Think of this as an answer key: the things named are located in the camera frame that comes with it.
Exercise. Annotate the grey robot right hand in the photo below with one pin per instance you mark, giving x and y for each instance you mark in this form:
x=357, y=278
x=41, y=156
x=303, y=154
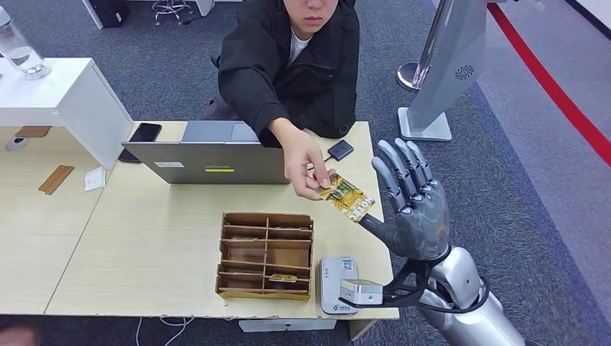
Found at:
x=422, y=224

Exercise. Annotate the person's right hand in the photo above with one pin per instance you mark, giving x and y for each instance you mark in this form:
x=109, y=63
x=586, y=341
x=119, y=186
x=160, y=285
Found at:
x=300, y=157

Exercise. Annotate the yellow patterned ID card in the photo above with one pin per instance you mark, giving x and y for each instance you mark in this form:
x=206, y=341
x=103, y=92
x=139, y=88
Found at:
x=346, y=196

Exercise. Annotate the yellow patterned key card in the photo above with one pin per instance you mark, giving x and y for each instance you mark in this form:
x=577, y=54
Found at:
x=283, y=277

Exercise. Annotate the person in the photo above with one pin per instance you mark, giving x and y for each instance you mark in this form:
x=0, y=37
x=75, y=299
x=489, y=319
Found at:
x=286, y=62

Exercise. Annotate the pale card in organizer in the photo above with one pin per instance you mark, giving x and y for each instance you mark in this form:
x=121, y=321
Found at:
x=242, y=239

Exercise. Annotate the wooden card organizer box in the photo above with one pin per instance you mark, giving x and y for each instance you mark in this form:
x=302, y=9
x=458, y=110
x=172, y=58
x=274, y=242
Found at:
x=265, y=255

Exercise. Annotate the white card reader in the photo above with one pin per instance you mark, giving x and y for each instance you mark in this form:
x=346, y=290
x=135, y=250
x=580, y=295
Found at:
x=332, y=277

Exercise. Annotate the black external drive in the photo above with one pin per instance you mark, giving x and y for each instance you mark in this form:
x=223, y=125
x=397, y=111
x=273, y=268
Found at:
x=341, y=150

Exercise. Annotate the grey laptop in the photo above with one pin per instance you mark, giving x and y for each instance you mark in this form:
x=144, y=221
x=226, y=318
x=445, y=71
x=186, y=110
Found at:
x=210, y=164

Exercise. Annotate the wooden desk side panel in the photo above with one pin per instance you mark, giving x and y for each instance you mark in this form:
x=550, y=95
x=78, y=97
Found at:
x=359, y=328

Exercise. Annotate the silver kiosk stand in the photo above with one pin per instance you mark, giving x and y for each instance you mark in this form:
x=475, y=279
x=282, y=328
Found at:
x=444, y=71

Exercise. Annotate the black smartphone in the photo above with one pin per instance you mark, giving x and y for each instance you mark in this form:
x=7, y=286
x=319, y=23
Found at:
x=144, y=132

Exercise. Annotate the white box under desk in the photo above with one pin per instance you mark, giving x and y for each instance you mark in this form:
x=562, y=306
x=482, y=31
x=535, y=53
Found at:
x=285, y=325

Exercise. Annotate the white desk leg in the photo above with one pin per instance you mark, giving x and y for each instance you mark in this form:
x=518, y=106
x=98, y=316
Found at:
x=204, y=5
x=92, y=13

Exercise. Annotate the chrome chair base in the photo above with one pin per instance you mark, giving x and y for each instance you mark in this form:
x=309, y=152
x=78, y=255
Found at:
x=169, y=7

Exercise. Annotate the small white paper tag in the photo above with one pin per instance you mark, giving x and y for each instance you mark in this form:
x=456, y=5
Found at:
x=95, y=179

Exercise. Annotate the black cabinet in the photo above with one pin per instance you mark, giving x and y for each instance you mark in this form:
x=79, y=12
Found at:
x=109, y=12

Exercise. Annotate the long wooden slat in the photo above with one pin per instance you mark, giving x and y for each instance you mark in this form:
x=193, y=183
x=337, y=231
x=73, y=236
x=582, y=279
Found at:
x=56, y=179

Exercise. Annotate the white desk shelf riser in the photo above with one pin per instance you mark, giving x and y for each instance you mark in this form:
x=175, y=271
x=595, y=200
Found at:
x=45, y=93

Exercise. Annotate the grey desk grommet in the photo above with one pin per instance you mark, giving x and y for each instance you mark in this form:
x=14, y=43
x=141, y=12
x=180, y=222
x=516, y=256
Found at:
x=16, y=144

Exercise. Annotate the clear water bottle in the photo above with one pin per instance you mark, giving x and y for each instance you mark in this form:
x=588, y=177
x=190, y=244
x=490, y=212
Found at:
x=20, y=50

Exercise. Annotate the pinkish blurred object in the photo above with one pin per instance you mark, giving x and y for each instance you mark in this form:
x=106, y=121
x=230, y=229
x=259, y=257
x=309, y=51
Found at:
x=15, y=336

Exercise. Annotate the black camera bracket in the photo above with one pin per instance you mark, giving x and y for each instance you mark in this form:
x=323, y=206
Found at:
x=401, y=286

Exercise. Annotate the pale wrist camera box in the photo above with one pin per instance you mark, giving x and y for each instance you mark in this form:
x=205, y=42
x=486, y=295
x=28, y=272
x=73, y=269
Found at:
x=361, y=291

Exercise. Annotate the chrome stanchion post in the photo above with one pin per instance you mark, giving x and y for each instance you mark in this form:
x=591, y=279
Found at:
x=410, y=75

